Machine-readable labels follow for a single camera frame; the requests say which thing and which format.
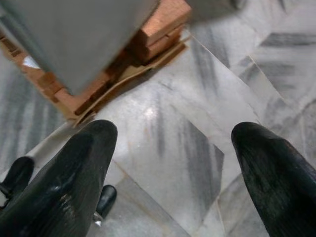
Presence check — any black robot foot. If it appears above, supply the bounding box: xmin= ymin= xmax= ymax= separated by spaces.
xmin=95 ymin=185 xmax=117 ymax=220
xmin=0 ymin=156 xmax=35 ymax=205

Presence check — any orange clay brick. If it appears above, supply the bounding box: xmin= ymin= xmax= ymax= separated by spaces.
xmin=32 ymin=71 xmax=75 ymax=117
xmin=139 ymin=0 xmax=193 ymax=46
xmin=74 ymin=81 xmax=114 ymax=117
xmin=144 ymin=24 xmax=185 ymax=62

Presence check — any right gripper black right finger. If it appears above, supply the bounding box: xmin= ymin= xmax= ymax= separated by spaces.
xmin=231 ymin=121 xmax=316 ymax=237

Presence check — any grey white fridge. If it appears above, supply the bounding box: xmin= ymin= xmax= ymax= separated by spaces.
xmin=0 ymin=0 xmax=161 ymax=96

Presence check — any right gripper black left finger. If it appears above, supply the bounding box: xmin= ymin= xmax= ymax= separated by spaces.
xmin=0 ymin=119 xmax=119 ymax=237

